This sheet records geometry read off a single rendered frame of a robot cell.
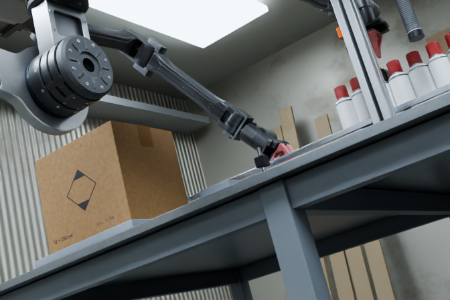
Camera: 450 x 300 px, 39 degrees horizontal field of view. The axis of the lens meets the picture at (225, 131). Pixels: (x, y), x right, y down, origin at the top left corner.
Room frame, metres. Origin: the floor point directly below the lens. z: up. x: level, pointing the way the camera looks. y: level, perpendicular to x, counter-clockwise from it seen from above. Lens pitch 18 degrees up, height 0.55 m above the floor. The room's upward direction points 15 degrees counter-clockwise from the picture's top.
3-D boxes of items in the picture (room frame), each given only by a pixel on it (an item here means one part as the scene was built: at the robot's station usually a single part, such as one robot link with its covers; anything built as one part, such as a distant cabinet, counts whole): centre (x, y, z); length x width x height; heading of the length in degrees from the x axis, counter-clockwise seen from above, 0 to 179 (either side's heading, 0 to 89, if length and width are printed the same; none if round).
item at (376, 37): (1.71, -0.47, 1.23); 0.07 x 0.07 x 0.09; 59
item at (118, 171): (1.65, 0.33, 0.99); 0.30 x 0.24 x 0.27; 59
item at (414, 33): (1.36, -0.48, 1.18); 0.04 x 0.04 x 0.21
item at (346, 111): (1.58, -0.32, 0.98); 0.05 x 0.05 x 0.20
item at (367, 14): (1.70, -0.48, 1.30); 0.10 x 0.07 x 0.07; 59
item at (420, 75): (1.47, -0.50, 0.98); 0.05 x 0.05 x 0.20
